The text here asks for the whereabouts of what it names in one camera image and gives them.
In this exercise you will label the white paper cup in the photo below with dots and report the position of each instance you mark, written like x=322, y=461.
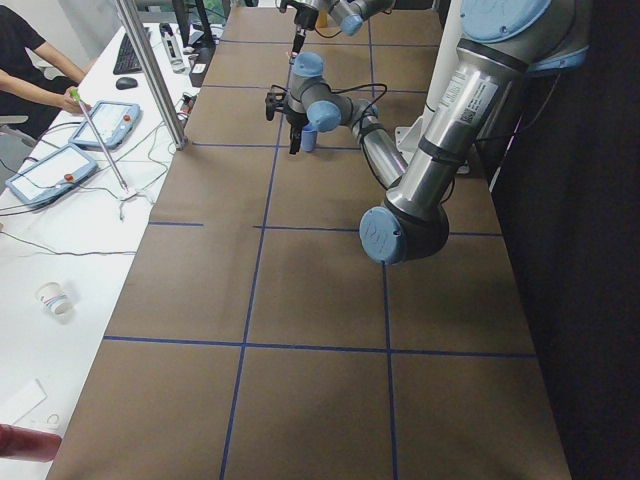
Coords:
x=55, y=301

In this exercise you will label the person in black shirt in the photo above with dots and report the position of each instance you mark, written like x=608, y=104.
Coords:
x=24, y=88

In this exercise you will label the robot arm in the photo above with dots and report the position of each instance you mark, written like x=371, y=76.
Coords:
x=348, y=15
x=501, y=43

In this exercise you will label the black keyboard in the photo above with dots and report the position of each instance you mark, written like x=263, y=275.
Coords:
x=127, y=61

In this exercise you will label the aluminium frame post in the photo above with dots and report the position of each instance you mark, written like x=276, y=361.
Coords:
x=134, y=28

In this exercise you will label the metal reacher stick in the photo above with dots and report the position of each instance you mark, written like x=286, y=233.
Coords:
x=85, y=110

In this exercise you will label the teach pendant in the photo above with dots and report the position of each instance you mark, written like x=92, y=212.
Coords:
x=53, y=176
x=113, y=121

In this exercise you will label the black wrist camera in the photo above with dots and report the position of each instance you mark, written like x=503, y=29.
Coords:
x=275, y=101

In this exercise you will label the near teach pendant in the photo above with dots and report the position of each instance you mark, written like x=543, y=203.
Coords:
x=53, y=176

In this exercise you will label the black computer mouse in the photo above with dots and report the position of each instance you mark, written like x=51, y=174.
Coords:
x=126, y=83

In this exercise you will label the red bottle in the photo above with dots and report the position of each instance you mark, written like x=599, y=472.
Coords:
x=19, y=443

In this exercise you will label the blue ribbed cup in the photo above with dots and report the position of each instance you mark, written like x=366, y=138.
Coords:
x=308, y=138

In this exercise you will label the far teach pendant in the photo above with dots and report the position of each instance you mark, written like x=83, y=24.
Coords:
x=113, y=121

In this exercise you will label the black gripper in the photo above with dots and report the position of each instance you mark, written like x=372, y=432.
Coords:
x=295, y=122
x=303, y=19

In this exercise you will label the white mounting pillar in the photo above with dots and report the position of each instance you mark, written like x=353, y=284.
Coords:
x=407, y=138

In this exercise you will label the orange-brown cup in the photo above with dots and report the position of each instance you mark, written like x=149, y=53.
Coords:
x=322, y=20

